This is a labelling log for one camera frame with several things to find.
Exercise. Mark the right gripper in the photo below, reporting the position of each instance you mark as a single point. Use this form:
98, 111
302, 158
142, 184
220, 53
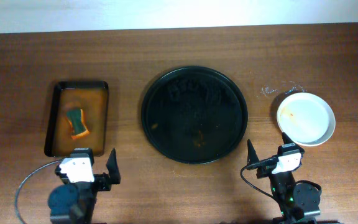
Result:
266, 168

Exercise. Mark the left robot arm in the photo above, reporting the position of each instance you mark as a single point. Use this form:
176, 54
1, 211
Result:
75, 199

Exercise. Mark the orange green scrub sponge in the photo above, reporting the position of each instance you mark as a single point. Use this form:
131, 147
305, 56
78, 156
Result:
76, 120

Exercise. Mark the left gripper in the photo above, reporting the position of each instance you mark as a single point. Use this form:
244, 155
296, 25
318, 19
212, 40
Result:
99, 181

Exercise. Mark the grey-white plate with sauce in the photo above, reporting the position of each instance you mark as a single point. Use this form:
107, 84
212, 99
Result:
306, 119

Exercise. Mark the black rectangular water tray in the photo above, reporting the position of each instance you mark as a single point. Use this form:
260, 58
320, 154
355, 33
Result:
89, 95

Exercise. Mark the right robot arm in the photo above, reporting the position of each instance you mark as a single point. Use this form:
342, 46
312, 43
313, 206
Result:
298, 200

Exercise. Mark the round black serving tray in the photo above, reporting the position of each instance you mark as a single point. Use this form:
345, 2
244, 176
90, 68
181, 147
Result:
194, 114

